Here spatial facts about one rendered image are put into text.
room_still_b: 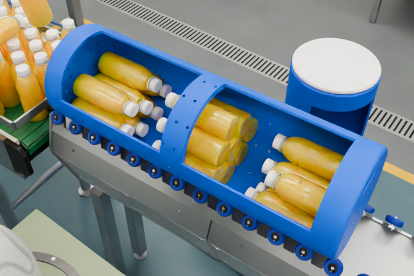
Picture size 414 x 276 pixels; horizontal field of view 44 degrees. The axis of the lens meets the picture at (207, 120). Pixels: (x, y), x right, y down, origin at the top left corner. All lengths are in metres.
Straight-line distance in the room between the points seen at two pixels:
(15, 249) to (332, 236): 0.62
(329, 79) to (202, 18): 2.21
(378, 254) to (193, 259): 1.17
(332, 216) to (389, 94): 2.21
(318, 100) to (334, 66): 0.13
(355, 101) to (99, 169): 0.80
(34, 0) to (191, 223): 0.73
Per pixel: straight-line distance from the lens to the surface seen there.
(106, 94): 1.40
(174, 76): 1.51
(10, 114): 1.77
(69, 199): 2.64
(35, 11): 1.49
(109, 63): 1.49
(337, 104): 1.60
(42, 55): 1.64
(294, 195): 1.18
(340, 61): 1.69
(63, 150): 1.66
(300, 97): 1.64
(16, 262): 0.92
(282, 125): 1.37
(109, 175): 1.55
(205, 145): 1.25
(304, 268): 1.31
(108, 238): 2.03
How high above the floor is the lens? 2.04
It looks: 45 degrees down
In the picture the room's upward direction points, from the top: straight up
